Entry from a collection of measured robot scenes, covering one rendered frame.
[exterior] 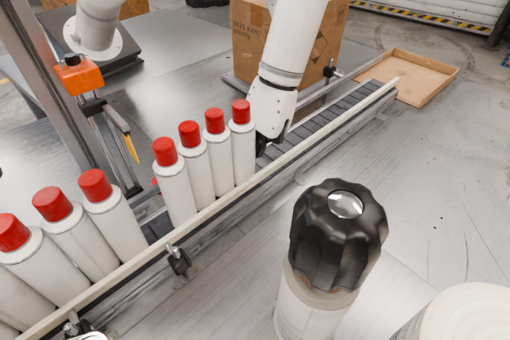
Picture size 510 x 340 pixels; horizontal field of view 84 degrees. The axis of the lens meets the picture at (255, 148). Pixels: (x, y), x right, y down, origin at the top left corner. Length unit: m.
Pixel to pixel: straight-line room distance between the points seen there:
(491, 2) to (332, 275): 4.39
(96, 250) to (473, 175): 0.85
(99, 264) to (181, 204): 0.15
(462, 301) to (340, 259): 0.22
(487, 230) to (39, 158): 1.09
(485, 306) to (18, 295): 0.57
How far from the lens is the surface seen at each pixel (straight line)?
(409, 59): 1.38
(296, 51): 0.52
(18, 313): 0.54
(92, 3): 1.05
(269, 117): 0.55
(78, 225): 0.46
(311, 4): 0.51
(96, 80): 0.44
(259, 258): 0.54
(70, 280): 0.53
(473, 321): 0.43
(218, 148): 0.51
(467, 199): 0.83
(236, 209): 0.60
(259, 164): 0.68
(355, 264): 0.26
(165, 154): 0.44
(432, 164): 0.88
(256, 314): 0.51
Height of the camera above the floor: 1.37
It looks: 43 degrees down
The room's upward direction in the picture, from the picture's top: straight up
